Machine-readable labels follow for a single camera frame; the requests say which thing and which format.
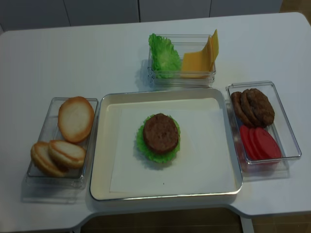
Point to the green lettuce under patty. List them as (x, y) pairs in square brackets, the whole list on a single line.
[(158, 158)]

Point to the green lettuce leaf in container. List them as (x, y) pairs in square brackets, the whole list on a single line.
[(166, 60)]

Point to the clear lettuce cheese container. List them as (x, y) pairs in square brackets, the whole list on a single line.
[(183, 43)]

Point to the yellow cheese slice stack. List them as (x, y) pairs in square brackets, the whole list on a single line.
[(213, 46)]

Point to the brown patty on tray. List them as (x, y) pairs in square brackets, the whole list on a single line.
[(160, 134)]

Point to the white rectangular serving tray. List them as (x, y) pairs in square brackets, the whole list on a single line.
[(108, 129)]

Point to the white paper sheet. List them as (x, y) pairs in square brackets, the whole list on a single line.
[(202, 165)]

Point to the large round bun half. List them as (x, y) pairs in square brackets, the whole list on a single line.
[(75, 119)]

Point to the rear brown patty in container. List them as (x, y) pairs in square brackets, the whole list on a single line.
[(236, 101)]

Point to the brown patty in container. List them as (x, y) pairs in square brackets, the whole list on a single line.
[(247, 109), (236, 101), (261, 106)]

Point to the rear red tomato slice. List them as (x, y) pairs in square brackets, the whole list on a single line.
[(244, 132)]

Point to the red tomato slice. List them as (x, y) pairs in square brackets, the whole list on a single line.
[(267, 146), (254, 148), (244, 132)]

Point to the right small bun half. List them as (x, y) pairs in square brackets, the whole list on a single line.
[(67, 154)]

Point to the small bun half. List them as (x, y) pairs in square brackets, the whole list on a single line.
[(67, 154), (42, 160)]

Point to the middle brown patty in container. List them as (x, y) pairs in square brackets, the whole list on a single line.
[(247, 109)]

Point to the middle red tomato slice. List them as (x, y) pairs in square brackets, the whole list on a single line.
[(254, 148)]

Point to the clear bun container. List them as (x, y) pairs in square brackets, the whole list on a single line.
[(74, 178)]

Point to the front brown patty in container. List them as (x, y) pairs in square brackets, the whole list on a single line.
[(261, 106)]

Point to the clear patty tomato container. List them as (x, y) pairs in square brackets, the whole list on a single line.
[(280, 131)]

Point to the front red tomato slice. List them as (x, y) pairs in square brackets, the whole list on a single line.
[(267, 146)]

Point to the left small bun half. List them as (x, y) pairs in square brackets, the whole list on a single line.
[(42, 160)]

